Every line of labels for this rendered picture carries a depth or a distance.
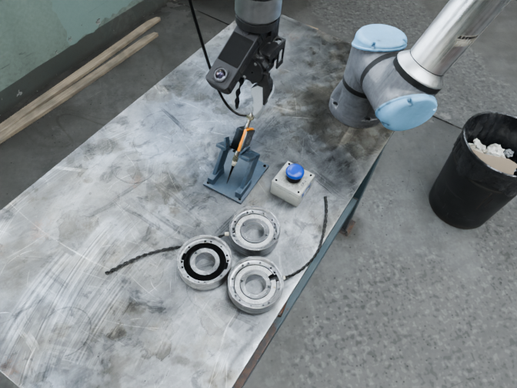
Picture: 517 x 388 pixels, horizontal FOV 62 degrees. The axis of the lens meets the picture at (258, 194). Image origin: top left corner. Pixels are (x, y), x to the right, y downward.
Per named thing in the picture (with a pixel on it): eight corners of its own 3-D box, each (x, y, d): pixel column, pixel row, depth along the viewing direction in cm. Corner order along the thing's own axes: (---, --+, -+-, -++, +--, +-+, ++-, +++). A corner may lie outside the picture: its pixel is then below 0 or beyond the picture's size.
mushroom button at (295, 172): (295, 193, 94) (298, 179, 90) (280, 185, 95) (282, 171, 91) (304, 181, 96) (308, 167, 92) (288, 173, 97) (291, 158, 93)
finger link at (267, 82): (275, 103, 81) (271, 62, 74) (270, 108, 80) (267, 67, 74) (253, 96, 83) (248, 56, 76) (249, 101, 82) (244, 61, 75)
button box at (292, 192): (297, 207, 95) (300, 195, 91) (269, 192, 97) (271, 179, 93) (314, 183, 99) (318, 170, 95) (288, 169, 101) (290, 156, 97)
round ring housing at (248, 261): (236, 323, 79) (237, 316, 76) (221, 273, 85) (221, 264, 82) (289, 307, 82) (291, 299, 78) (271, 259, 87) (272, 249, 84)
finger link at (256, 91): (280, 108, 88) (278, 68, 81) (265, 125, 84) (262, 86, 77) (267, 104, 89) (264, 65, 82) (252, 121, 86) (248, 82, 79)
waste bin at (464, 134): (483, 249, 186) (543, 192, 151) (410, 212, 195) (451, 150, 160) (501, 196, 203) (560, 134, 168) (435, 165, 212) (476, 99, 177)
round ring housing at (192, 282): (171, 285, 83) (169, 277, 79) (187, 239, 89) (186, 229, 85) (224, 298, 82) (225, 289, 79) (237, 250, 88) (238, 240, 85)
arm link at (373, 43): (379, 61, 112) (396, 13, 101) (401, 95, 104) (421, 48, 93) (336, 65, 109) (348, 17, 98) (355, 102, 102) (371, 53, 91)
